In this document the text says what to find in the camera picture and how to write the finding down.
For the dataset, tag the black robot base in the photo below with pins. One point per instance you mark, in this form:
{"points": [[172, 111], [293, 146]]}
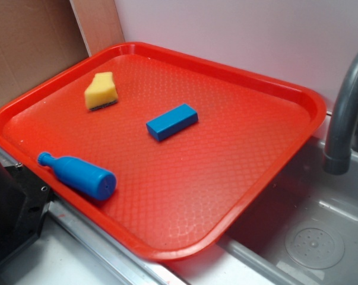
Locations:
{"points": [[24, 200]]}

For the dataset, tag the blue rectangular block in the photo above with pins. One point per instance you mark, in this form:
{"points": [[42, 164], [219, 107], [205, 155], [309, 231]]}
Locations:
{"points": [[172, 122]]}

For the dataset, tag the red plastic tray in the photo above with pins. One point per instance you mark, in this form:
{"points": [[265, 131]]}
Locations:
{"points": [[173, 197]]}

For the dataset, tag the yellow sponge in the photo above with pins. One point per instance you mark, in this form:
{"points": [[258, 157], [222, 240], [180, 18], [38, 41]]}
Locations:
{"points": [[101, 92]]}

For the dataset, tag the blue toy bottle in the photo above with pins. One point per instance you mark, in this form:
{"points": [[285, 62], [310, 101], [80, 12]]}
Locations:
{"points": [[92, 180]]}

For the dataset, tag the grey plastic sink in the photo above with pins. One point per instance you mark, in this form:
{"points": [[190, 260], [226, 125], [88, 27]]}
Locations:
{"points": [[302, 229]]}

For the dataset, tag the grey toy faucet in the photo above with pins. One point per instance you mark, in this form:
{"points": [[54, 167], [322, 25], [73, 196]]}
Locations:
{"points": [[342, 136]]}

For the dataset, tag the brown cardboard panel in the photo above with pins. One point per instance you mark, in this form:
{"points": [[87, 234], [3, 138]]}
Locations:
{"points": [[39, 39]]}

